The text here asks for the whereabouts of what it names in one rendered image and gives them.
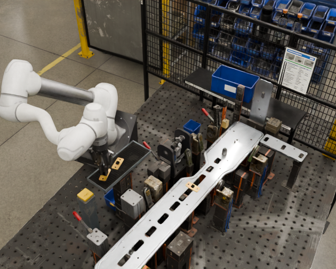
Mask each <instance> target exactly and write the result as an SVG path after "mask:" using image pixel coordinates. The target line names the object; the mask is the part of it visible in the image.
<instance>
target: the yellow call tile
mask: <svg viewBox="0 0 336 269"><path fill-rule="evenodd" d="M77 196H78V197H79V198H80V199H82V200H83V201H85V202H86V201H87V200H88V199H89V198H90V197H91V196H93V193H92V192H91V191H89V190H88V189H86V188H85V189H83V190H82V191H81V192H80V193H79V194H77Z"/></svg>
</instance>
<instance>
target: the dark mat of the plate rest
mask: <svg viewBox="0 0 336 269"><path fill-rule="evenodd" d="M148 152H149V150H147V149H145V148H143V147H141V146H140V145H138V144H136V143H135V142H132V143H131V144H129V145H128V146H127V147H126V148H125V149H123V150H122V151H121V152H120V153H119V154H117V155H116V156H115V157H114V158H113V159H112V164H111V166H110V167H109V168H110V170H111V171H110V173H109V175H108V177H107V179H106V181H102V180H99V178H100V176H101V173H100V169H99V170H98V171H97V172H96V173H94V174H93V175H92V176H91V177H90V178H89V179H90V180H92V181H93V182H95V183H96V184H97V185H99V186H100V187H102V188H103V189H107V188H108V187H109V186H110V185H111V184H112V183H114V182H115V181H116V180H117V179H118V178H119V177H120V176H122V175H123V174H124V173H125V172H127V171H128V169H130V168H131V167H132V166H133V165H135V164H136V163H137V162H138V161H139V160H140V159H141V158H143V157H144V156H145V155H146V154H147V153H148ZM118 157H119V158H122V159H124V160H123V162H122V164H121V165H120V167H119V168H118V170H116V169H113V168H111V167H112V166H113V164H114V163H115V161H116V160H117V158H118Z"/></svg>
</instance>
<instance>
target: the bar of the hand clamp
mask: <svg viewBox="0 0 336 269"><path fill-rule="evenodd" d="M212 108H213V111H214V126H216V127H218V125H219V127H218V128H220V112H222V108H219V105H215V106H213V107H212Z"/></svg>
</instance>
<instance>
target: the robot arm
mask: <svg viewBox="0 0 336 269"><path fill-rule="evenodd" d="M34 95H38V96H42V97H47V98H51V99H56V100H60V101H65V102H69V103H72V104H77V105H81V106H84V107H85V109H84V112H83V116H82V119H81V121H80V122H79V124H78V125H77V126H73V127H71V128H67V129H63V130H61V131H60V132H58V131H57V130H56V128H55V125H54V123H53V121H52V118H51V116H50V115H49V113H48V112H46V111H45V110H43V109H40V108H38V107H35V106H32V105H29V104H27V98H28V96H34ZM117 102H118V95H117V90H116V88H115V87H114V86H113V85H111V84H108V83H100V84H98V85H97V86H96V87H95V88H90V89H89V90H84V89H81V88H77V87H74V86H71V85H66V84H63V83H60V82H56V81H53V80H48V79H46V78H42V77H40V76H39V75H38V74H37V73H35V72H34V71H33V67H32V65H31V64H30V63H29V62H27V61H25V60H17V59H14V60H12V61H11V62H10V63H9V64H8V66H7V68H6V70H5V72H4V76H3V81H2V91H1V97H0V117H1V118H3V119H5V120H8V121H11V122H32V121H38V122H39V123H40V124H41V127H42V129H43V131H44V133H45V135H46V137H47V139H48V140H49V141H50V142H52V143H53V144H55V145H57V146H58V148H57V152H58V155H59V156H60V157H61V158H62V159H63V160H65V161H73V160H75V159H77V158H79V157H80V156H82V155H83V154H84V153H85V152H86V151H87V150H88V149H89V150H88V152H89V153H90V155H91V157H92V160H93V162H94V164H97V165H98V168H99V169H100V173H101V175H103V172H104V171H105V176H107V174H108V170H109V167H110V166H111V164H112V159H113V153H114V151H115V148H116V146H117V145H118V143H119V141H120V140H121V138H122V137H123V135H124V134H126V130H125V129H122V128H121V127H119V126H118V125H116V124H115V115H116V110H117ZM91 145H92V147H90V146H91ZM95 153H96V154H95ZM107 153H109V160H108V158H107ZM101 155H102V158H103V161H104V164H105V165H104V166H103V162H102V160H101Z"/></svg>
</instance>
